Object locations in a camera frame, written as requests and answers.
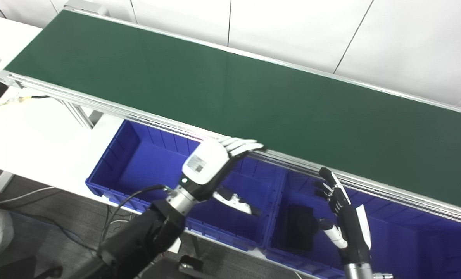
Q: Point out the green conveyor belt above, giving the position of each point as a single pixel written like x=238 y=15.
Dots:
x=98 y=105
x=253 y=100

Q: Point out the black block part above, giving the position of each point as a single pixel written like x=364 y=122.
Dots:
x=300 y=228

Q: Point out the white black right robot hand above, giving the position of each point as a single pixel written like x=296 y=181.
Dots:
x=354 y=232

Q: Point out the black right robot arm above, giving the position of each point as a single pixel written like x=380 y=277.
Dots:
x=358 y=271

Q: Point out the aluminium conveyor leg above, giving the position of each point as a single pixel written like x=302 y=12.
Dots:
x=81 y=114

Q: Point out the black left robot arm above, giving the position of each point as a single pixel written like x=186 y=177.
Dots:
x=145 y=236

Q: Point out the grey conveyor motor housing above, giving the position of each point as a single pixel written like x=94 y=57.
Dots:
x=85 y=7

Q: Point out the blue plastic bin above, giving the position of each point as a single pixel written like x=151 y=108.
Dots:
x=408 y=244
x=145 y=162

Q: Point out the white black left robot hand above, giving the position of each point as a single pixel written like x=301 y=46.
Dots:
x=205 y=166

